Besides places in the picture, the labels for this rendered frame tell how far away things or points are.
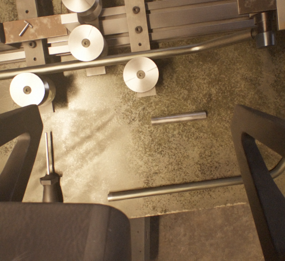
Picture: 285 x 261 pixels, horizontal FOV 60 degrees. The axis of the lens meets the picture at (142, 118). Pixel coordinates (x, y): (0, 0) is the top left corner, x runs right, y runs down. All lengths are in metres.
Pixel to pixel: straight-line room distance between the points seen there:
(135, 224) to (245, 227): 0.68
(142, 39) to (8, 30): 0.20
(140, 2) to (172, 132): 0.22
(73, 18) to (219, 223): 1.38
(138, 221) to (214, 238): 0.55
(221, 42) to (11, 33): 0.30
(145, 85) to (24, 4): 0.23
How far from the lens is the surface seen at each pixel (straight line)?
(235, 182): 0.49
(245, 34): 0.34
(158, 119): 0.43
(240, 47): 0.48
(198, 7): 0.45
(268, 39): 0.33
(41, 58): 0.44
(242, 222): 1.60
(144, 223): 1.21
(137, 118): 0.45
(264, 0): 0.33
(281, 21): 0.33
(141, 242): 1.26
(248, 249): 1.69
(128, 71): 0.36
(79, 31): 0.38
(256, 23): 0.34
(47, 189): 0.48
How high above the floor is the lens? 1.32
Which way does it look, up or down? 84 degrees down
